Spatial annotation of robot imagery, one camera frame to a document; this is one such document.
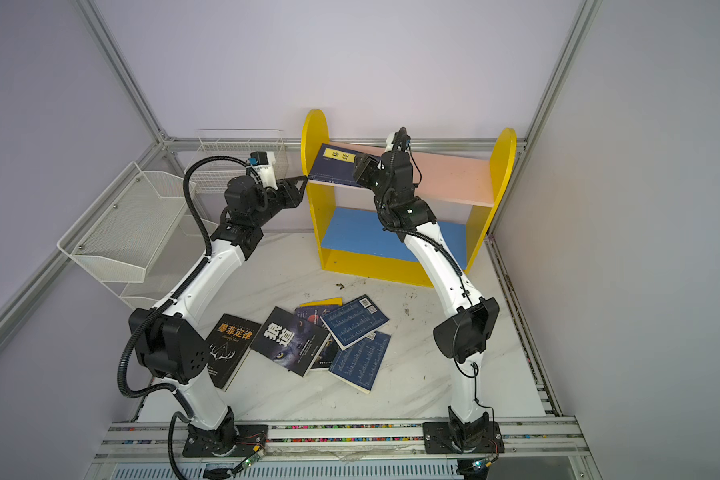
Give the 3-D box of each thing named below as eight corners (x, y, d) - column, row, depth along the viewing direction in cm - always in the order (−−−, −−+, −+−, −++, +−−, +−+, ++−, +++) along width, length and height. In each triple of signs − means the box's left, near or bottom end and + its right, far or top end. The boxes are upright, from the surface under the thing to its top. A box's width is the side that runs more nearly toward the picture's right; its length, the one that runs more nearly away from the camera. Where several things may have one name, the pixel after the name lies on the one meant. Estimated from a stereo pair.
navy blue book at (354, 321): (343, 355, 90) (342, 348, 86) (323, 323, 97) (321, 315, 93) (388, 326, 97) (388, 318, 92) (365, 298, 103) (365, 290, 99)
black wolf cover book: (252, 349, 90) (247, 343, 87) (280, 313, 99) (277, 306, 95) (306, 378, 85) (304, 373, 82) (331, 337, 93) (329, 331, 90)
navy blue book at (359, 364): (329, 373, 86) (328, 369, 83) (357, 325, 96) (357, 320, 93) (368, 395, 82) (368, 391, 79) (393, 342, 92) (394, 338, 89)
